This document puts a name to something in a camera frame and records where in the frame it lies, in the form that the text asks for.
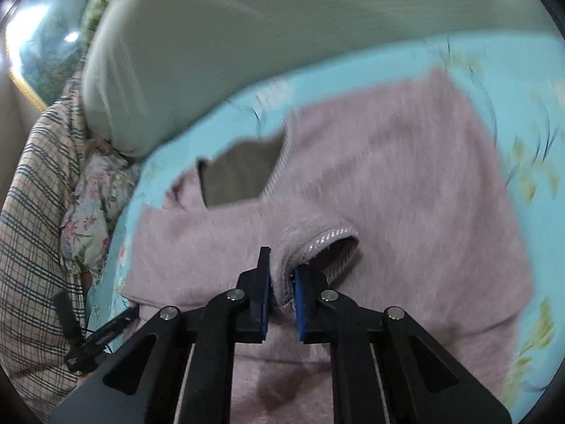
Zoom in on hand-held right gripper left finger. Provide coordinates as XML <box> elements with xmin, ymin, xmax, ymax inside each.
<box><xmin>48</xmin><ymin>247</ymin><xmax>271</xmax><ymax>424</ymax></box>

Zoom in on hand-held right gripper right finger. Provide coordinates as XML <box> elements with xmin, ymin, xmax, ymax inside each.
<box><xmin>294</xmin><ymin>265</ymin><xmax>513</xmax><ymax>424</ymax></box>

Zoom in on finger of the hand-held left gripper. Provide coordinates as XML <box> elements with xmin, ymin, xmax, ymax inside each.
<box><xmin>52</xmin><ymin>291</ymin><xmax>79</xmax><ymax>345</ymax></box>
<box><xmin>83</xmin><ymin>307</ymin><xmax>138</xmax><ymax>351</ymax></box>

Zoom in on pink fuzzy sweater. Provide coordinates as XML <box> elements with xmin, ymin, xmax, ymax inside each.
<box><xmin>119</xmin><ymin>66</ymin><xmax>537</xmax><ymax>424</ymax></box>

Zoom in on beige plaid blanket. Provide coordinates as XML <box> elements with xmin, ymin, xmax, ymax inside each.
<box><xmin>0</xmin><ymin>71</ymin><xmax>95</xmax><ymax>420</ymax></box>

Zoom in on floral print pillow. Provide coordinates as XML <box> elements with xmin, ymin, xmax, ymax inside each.
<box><xmin>62</xmin><ymin>137</ymin><xmax>142</xmax><ymax>275</ymax></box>

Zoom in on gold framed landscape picture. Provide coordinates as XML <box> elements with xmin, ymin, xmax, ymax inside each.
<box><xmin>4</xmin><ymin>0</ymin><xmax>111</xmax><ymax>111</ymax></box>

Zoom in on grey striped headboard cushion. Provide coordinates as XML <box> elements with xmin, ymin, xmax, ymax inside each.
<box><xmin>82</xmin><ymin>0</ymin><xmax>561</xmax><ymax>160</ymax></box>

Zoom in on blue floral bedsheet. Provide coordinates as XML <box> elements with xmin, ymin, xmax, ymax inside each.
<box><xmin>84</xmin><ymin>33</ymin><xmax>565</xmax><ymax>420</ymax></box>

